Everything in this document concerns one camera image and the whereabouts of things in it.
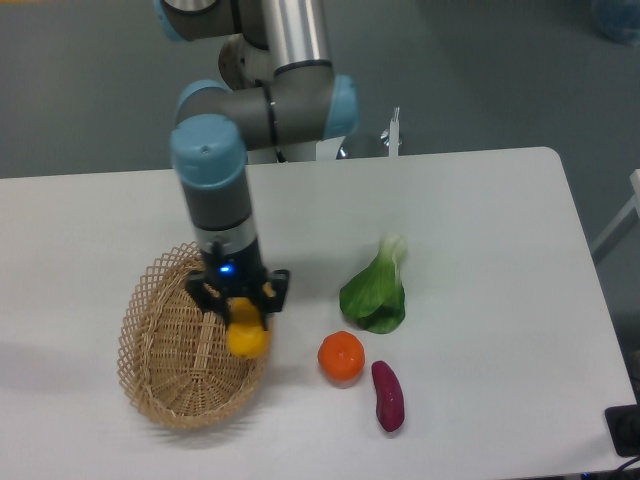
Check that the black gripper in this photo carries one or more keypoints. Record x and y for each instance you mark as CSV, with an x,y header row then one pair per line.
x,y
238,272

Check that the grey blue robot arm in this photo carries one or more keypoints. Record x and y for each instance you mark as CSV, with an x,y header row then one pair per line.
x,y
297,99

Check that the woven wicker basket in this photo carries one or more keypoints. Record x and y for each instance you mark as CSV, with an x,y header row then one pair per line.
x,y
174,365

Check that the orange tangerine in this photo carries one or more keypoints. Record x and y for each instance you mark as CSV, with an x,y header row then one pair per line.
x,y
341,356

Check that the green bok choy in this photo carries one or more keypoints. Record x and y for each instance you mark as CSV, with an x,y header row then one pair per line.
x,y
374,299

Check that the purple sweet potato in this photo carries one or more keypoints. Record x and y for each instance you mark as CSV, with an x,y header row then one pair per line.
x,y
390,403

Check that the black device at table edge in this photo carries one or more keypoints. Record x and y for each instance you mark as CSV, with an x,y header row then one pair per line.
x,y
623,426

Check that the blue object top right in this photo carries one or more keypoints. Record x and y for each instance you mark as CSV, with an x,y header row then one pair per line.
x,y
618,20

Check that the white frame at right edge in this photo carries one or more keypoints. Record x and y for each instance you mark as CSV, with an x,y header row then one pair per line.
x,y
620,225

